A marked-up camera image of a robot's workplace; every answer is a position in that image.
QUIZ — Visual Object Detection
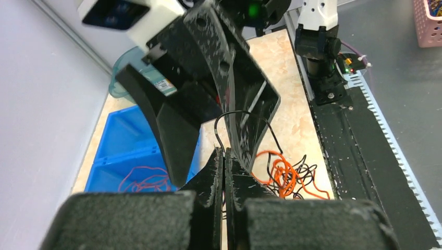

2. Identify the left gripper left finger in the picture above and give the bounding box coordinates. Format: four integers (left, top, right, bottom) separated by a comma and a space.
40, 147, 224, 249

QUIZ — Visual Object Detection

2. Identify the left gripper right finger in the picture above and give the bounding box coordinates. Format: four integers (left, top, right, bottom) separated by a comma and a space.
225, 149, 399, 249

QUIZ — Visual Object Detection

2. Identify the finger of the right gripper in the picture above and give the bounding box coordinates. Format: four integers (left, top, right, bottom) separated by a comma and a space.
131, 80, 221, 187
207, 1, 280, 171

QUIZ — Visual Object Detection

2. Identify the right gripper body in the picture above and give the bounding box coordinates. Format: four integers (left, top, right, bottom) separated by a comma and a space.
145, 1, 239, 107

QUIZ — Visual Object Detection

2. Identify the black thin cable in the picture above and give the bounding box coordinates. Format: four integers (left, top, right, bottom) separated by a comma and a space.
213, 110, 285, 156

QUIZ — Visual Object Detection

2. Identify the orange thin cable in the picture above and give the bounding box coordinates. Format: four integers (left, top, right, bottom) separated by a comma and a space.
118, 166, 174, 193

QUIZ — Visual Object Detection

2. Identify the orange cable bundle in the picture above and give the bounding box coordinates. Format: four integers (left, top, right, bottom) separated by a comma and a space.
250, 150, 331, 201

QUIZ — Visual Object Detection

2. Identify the teal transparent plastic lid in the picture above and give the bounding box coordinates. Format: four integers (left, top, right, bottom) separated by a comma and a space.
108, 46, 177, 104

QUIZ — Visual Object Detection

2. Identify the blue three-compartment bin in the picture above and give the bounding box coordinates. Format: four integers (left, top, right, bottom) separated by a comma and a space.
84, 104, 203, 193

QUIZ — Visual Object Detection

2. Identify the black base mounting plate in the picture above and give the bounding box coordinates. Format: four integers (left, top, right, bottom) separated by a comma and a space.
309, 73, 441, 249

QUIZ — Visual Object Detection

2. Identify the pink plastic basket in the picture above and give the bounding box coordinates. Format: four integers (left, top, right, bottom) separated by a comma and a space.
412, 0, 441, 48

